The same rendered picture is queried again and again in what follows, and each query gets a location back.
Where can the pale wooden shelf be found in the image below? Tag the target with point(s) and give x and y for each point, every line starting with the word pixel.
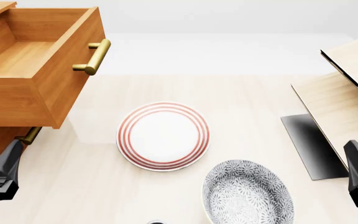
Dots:
pixel 337 100

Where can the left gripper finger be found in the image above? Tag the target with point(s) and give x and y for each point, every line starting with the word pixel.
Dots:
pixel 6 163

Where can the grey patterned bowl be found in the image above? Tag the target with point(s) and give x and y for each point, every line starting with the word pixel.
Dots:
pixel 247 196

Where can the dark round object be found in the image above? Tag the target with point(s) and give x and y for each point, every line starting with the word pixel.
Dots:
pixel 156 222

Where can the open wooden drawer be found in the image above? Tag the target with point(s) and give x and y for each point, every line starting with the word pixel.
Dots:
pixel 57 77

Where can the white plate with red rings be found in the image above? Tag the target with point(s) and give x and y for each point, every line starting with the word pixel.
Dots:
pixel 163 136

